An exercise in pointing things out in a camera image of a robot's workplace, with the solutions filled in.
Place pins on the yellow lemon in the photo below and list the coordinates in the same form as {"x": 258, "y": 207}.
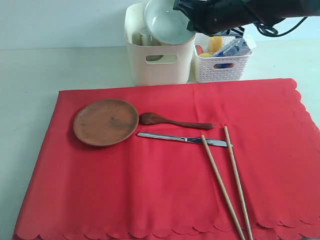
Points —
{"x": 205, "y": 55}

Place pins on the dark wooden spoon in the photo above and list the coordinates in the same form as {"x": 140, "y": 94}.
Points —
{"x": 150, "y": 118}

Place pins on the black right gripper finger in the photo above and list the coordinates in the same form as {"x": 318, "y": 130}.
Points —
{"x": 187, "y": 7}
{"x": 193, "y": 27}

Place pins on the white perforated plastic basket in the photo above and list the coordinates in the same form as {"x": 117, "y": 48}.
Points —
{"x": 203, "y": 68}

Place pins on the wooden chopstick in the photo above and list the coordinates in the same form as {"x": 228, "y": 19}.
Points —
{"x": 223, "y": 188}
{"x": 238, "y": 183}

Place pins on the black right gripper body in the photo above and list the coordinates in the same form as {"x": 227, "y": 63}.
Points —
{"x": 222, "y": 17}

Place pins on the red sausage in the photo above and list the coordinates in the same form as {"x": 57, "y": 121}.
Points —
{"x": 199, "y": 49}

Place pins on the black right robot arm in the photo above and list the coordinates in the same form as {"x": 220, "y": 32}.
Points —
{"x": 272, "y": 12}

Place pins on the cream plastic bin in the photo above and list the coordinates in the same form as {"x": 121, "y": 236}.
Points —
{"x": 154, "y": 65}

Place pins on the red scalloped table cloth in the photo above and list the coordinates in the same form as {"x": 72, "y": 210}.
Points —
{"x": 153, "y": 189}

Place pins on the stainless steel cup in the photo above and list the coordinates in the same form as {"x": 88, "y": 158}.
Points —
{"x": 144, "y": 38}

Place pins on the brown wooden plate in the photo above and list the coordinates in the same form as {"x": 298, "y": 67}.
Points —
{"x": 106, "y": 122}

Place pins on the steel table knife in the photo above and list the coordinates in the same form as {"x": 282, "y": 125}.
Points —
{"x": 193, "y": 140}

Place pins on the white ceramic bowl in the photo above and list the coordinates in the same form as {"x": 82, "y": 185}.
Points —
{"x": 167, "y": 25}

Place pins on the yellow cheese wedge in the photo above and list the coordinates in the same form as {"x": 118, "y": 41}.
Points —
{"x": 215, "y": 44}

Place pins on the blue white milk carton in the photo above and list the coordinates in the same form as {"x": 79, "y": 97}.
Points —
{"x": 237, "y": 47}

